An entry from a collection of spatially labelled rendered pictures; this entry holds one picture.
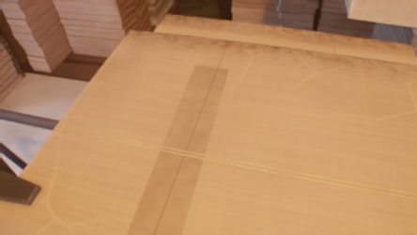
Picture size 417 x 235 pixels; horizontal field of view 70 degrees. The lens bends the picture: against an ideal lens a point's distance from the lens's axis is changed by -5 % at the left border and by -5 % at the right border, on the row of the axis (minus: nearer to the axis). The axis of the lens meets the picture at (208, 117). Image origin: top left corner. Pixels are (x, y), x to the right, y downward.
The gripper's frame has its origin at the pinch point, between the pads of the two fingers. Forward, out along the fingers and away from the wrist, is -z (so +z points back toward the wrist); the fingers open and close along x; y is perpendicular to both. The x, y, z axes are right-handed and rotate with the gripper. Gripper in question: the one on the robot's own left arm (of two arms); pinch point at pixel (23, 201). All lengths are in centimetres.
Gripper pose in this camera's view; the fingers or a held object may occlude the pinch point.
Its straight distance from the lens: 39.0
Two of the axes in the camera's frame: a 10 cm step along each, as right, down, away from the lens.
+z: -9.7, -1.6, 2.0
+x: 0.4, 6.8, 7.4
